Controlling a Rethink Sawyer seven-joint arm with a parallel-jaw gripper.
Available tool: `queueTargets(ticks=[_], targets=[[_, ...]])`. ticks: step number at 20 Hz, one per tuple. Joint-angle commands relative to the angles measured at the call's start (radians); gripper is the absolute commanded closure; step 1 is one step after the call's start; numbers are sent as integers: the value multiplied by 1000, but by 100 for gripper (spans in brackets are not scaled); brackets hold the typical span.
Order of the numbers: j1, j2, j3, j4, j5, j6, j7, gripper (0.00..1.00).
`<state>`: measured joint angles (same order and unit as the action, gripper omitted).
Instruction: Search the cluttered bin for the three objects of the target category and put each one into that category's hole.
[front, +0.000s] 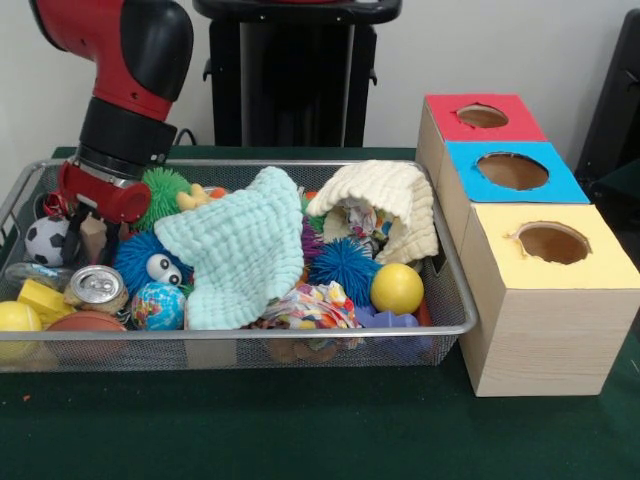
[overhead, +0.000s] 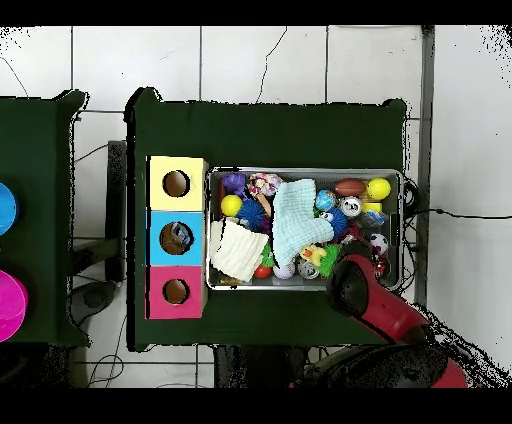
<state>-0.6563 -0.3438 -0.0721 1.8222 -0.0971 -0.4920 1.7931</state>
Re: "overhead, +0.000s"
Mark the mint waffle cloth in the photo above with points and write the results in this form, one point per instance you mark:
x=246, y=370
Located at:
x=296, y=220

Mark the cream waffle cloth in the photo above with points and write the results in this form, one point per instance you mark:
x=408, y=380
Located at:
x=240, y=252

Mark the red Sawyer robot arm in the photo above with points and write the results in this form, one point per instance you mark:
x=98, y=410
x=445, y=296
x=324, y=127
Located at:
x=384, y=308

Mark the silver mesh bin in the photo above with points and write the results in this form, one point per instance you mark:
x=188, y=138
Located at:
x=304, y=284

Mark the wooden box with three holes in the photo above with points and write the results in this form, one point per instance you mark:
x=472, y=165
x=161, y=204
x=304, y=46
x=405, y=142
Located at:
x=156, y=280

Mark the blue spiky ball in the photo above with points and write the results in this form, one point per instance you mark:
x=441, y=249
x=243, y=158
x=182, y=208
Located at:
x=252, y=212

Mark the yellow plastic ball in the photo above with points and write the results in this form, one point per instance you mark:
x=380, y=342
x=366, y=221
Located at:
x=231, y=205
x=378, y=188

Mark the globe print ball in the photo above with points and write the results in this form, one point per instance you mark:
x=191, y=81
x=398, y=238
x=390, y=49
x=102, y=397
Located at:
x=325, y=200

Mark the dark green table cloth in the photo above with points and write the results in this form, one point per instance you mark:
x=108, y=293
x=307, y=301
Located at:
x=260, y=136
x=40, y=140

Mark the brown toy football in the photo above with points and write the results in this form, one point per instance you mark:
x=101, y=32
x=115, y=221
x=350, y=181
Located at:
x=350, y=187

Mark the plush soccer ball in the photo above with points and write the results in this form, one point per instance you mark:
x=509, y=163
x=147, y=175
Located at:
x=379, y=243

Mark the grey rounded floor base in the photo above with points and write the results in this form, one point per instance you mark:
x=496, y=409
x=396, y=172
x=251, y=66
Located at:
x=94, y=298

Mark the blue round bowl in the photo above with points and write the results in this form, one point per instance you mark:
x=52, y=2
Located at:
x=7, y=210

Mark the magenta round bowl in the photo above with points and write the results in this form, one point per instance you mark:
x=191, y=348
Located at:
x=10, y=306

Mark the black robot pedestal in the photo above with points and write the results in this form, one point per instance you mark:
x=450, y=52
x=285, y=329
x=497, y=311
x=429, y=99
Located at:
x=256, y=368

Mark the grey metal post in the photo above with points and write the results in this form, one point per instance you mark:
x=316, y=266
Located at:
x=426, y=100

